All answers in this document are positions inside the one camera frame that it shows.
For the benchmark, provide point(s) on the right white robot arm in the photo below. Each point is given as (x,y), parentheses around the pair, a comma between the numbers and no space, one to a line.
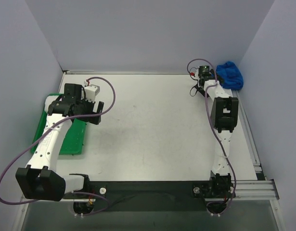
(223,118)

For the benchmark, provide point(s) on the blue towel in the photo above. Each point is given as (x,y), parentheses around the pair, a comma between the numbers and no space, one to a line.
(231,75)

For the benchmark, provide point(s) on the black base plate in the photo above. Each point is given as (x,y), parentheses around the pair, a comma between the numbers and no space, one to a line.
(157,196)

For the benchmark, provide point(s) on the aluminium right rail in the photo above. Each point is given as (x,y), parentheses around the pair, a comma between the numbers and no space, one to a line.
(249,139)

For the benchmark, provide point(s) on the aluminium front rail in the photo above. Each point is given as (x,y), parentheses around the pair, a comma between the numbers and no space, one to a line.
(256,190)

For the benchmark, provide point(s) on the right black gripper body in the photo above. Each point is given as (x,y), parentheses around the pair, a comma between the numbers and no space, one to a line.
(199,87)

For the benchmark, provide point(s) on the aluminium rail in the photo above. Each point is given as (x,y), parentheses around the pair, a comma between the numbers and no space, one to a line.
(249,139)
(256,190)

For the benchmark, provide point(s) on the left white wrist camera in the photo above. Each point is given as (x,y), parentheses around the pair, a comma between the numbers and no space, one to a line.
(90,91)

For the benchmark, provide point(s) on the rolled white towel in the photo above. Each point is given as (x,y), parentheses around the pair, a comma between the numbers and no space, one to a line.
(51,99)

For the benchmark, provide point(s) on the green plastic tray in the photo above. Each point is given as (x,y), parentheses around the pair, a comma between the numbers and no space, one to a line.
(73,142)

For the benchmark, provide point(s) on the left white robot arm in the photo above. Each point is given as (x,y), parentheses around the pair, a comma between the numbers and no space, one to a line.
(42,165)

